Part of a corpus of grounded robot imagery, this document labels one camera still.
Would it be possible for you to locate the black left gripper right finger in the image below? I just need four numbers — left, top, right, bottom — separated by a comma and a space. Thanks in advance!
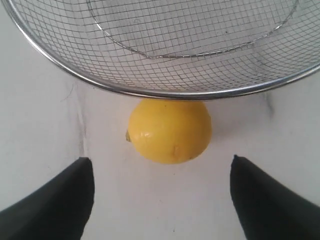
229, 155, 320, 240

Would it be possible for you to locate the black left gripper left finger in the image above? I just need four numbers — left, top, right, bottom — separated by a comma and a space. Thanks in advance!
0, 157, 95, 240

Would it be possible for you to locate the yellow lemon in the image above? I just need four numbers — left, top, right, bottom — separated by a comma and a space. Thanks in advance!
125, 98, 212, 164

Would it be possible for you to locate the oval steel mesh basket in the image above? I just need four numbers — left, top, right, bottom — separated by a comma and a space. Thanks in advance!
2, 0, 320, 100

